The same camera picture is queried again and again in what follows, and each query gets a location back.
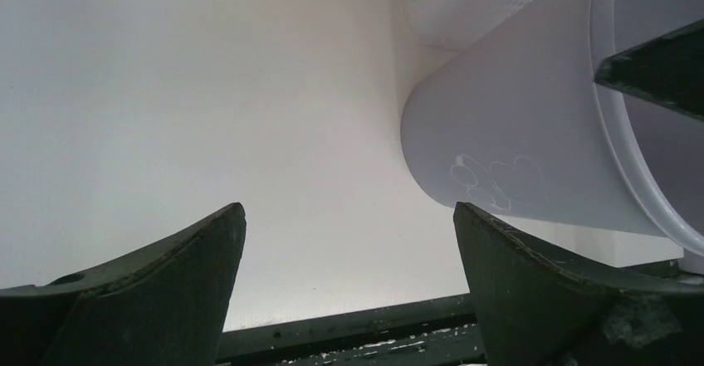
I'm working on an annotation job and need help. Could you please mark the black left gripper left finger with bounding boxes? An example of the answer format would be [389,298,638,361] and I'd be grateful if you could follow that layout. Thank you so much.
[1,203,247,365]

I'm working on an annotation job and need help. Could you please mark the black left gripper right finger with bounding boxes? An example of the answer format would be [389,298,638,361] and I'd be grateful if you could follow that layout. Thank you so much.
[453,203,703,365]

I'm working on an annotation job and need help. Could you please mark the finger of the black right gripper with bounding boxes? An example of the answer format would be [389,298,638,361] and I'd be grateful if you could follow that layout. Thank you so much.
[594,19,703,121]

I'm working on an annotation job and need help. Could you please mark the grey bin liner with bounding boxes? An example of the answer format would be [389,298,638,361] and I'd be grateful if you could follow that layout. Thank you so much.
[401,0,703,254]

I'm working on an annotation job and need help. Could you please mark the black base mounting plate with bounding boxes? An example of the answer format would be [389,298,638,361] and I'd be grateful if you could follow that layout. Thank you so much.
[215,259,683,366]

